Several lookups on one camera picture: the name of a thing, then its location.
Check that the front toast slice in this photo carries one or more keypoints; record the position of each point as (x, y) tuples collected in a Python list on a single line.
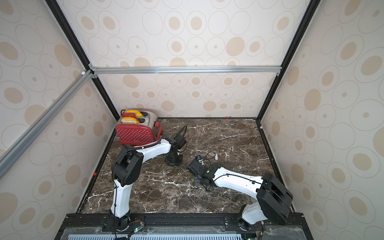
[(129, 120)]

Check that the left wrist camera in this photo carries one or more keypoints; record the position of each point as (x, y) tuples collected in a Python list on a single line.
[(180, 141)]

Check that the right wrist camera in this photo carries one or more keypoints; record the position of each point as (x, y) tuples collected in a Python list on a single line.
[(196, 168)]

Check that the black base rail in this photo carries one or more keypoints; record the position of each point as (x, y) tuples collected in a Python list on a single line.
[(180, 227)]

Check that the red toaster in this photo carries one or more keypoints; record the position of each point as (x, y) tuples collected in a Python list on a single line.
[(146, 132)]

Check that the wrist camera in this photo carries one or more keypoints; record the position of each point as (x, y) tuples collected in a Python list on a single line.
[(180, 141), (196, 168)]

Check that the horizontal aluminium bar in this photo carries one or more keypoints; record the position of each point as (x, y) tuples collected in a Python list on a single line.
[(186, 70)]

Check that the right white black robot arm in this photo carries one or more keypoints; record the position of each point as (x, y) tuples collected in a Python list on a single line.
[(272, 199)]

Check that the back toast slice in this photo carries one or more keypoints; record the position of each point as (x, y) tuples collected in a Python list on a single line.
[(132, 113)]

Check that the toast slice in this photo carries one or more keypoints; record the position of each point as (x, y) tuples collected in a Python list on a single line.
[(129, 120), (132, 113)]

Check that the left diagonal aluminium bar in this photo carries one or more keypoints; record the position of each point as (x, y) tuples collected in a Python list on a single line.
[(10, 157)]

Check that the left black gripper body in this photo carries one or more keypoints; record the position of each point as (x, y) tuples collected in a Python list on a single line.
[(175, 159)]

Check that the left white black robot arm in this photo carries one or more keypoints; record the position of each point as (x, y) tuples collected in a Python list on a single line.
[(127, 168)]

